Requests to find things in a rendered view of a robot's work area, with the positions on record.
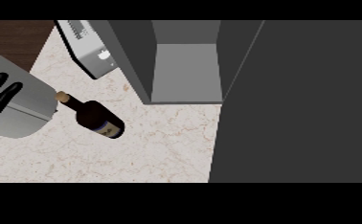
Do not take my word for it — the dark wine bottle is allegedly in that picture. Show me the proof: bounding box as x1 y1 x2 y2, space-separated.
53 90 127 140

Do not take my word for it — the silver toaster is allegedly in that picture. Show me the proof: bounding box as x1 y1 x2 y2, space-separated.
0 55 59 140

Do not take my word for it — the grey open cabinet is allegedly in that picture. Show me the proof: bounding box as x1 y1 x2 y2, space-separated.
86 19 266 105

